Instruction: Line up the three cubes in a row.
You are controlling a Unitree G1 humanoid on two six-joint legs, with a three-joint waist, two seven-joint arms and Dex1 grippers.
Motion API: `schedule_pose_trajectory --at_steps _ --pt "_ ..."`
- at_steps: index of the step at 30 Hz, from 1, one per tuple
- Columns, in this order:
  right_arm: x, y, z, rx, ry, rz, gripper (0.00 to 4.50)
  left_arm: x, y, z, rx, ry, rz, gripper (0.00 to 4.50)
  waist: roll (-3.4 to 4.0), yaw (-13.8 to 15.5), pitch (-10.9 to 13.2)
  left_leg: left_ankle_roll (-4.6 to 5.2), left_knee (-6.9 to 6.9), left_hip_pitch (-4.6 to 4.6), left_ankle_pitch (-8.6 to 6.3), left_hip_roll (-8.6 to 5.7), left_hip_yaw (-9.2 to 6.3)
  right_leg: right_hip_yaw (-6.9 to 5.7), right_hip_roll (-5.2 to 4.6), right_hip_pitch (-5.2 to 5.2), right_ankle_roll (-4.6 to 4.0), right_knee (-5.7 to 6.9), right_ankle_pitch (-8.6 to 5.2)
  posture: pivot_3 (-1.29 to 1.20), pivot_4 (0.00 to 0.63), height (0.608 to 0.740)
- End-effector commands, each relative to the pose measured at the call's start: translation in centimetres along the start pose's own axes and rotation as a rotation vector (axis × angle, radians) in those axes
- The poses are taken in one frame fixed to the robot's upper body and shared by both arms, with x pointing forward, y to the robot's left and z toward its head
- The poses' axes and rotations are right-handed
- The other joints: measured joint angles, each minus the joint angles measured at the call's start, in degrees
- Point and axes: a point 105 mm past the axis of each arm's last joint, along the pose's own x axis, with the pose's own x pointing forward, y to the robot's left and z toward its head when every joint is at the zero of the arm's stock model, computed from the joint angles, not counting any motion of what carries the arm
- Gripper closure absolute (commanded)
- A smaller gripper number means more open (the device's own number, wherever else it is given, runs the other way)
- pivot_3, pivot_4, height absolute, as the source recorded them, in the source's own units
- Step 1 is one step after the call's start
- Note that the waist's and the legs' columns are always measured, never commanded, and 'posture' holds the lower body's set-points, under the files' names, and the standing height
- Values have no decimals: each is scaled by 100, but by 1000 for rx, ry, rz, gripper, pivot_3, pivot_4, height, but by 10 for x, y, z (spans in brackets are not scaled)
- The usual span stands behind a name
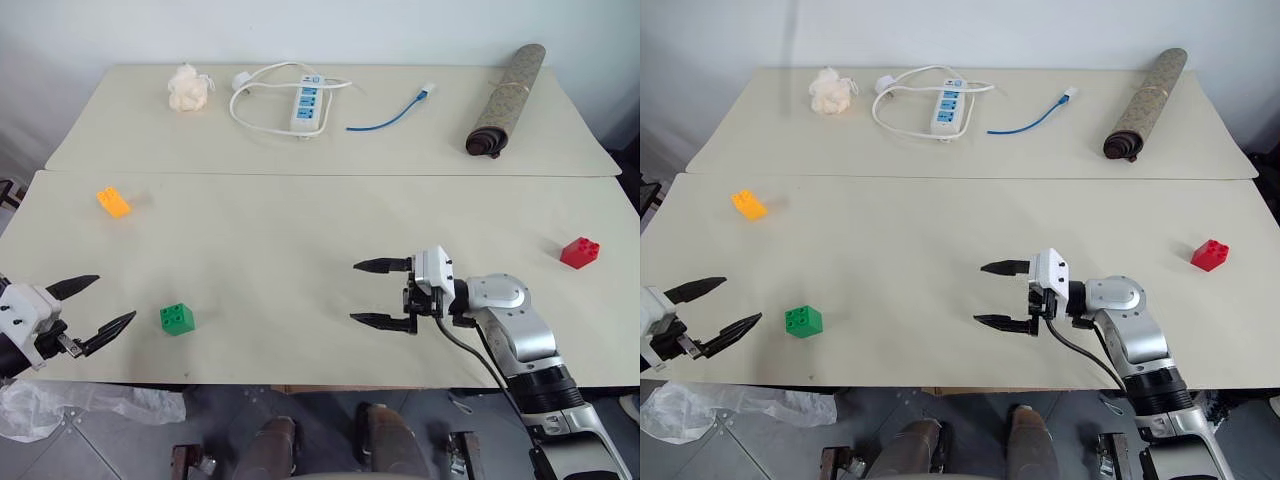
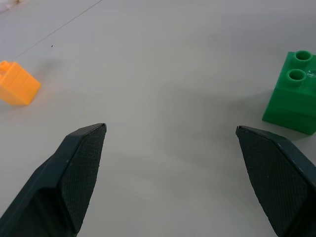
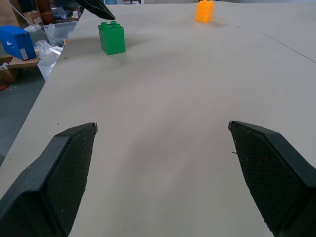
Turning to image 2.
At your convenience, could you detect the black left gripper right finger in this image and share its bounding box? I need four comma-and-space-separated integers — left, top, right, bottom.
235, 125, 316, 237

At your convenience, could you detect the orange toy brick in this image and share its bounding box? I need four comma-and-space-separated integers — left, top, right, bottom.
0, 60, 41, 106

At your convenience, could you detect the green toy brick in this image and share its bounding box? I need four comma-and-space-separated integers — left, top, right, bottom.
262, 50, 316, 136

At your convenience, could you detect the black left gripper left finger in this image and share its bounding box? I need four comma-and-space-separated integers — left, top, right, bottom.
0, 122, 107, 237

